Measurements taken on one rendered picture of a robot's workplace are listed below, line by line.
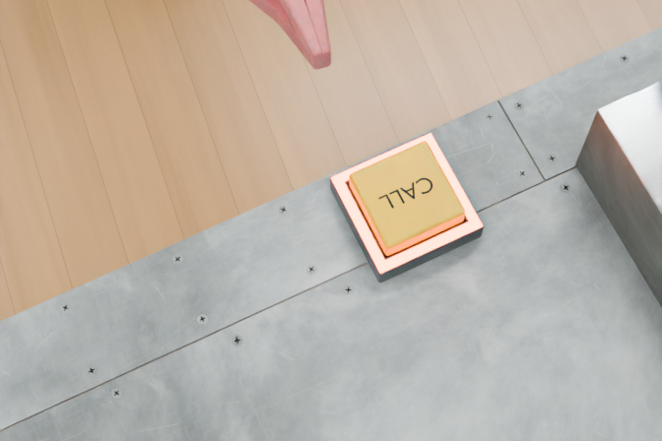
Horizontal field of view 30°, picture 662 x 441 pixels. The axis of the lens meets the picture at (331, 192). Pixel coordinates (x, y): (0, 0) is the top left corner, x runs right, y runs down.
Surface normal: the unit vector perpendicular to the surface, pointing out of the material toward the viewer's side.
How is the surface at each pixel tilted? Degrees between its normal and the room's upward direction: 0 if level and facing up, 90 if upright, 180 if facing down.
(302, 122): 0
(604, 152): 90
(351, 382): 0
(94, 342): 0
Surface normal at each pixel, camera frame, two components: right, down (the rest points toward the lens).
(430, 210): -0.03, -0.38
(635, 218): -0.90, 0.40
